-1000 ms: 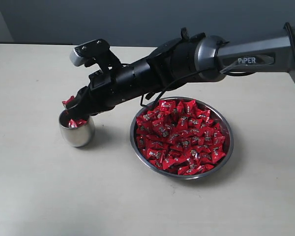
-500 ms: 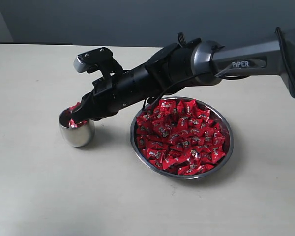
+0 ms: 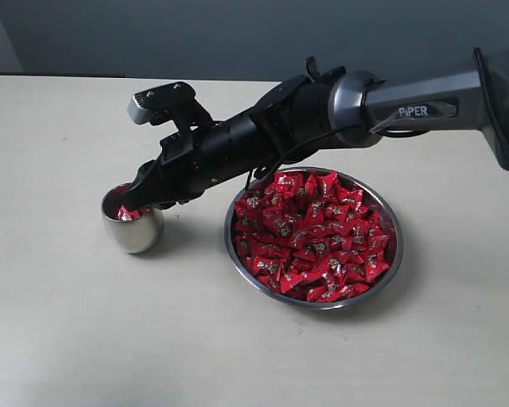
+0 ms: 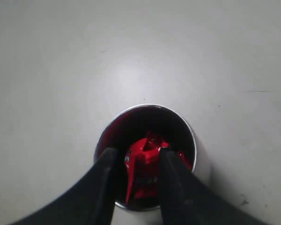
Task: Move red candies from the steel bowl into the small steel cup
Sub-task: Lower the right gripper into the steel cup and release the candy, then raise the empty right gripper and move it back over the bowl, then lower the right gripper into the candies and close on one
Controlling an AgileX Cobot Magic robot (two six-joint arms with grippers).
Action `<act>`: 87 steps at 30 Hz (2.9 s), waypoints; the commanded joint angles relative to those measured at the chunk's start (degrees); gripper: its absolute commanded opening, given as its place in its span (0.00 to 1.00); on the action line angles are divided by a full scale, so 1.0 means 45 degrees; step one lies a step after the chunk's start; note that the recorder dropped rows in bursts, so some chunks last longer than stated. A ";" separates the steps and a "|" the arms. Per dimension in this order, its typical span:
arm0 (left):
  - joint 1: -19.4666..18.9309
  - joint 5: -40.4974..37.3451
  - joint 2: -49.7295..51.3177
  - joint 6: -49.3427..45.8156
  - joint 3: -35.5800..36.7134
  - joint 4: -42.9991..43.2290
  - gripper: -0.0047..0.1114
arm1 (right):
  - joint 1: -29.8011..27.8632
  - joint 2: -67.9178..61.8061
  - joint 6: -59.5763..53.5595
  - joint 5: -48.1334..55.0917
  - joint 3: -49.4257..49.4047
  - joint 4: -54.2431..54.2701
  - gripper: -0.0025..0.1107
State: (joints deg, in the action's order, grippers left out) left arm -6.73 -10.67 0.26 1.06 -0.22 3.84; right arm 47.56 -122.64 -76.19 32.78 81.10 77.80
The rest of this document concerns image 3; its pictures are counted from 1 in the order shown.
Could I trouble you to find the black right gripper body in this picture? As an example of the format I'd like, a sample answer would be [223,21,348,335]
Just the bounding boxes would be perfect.
[139,125,255,209]

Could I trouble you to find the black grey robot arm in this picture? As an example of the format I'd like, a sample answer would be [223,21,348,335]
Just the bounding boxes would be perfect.
[121,48,509,209]

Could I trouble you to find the candies inside cup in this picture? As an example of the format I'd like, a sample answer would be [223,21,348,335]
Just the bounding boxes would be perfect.
[104,184,150,222]

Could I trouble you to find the stainless steel cup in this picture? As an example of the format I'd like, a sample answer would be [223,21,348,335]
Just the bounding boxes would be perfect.
[101,186,165,254]

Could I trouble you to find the pile of red candies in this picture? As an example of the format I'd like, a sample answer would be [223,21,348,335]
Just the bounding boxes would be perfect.
[232,167,391,303]

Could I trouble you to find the metal bowl of red candies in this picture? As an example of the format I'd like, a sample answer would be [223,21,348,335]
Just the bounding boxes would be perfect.
[223,165,405,311]

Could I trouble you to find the black cable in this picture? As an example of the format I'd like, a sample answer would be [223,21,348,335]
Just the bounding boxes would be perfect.
[243,47,509,200]

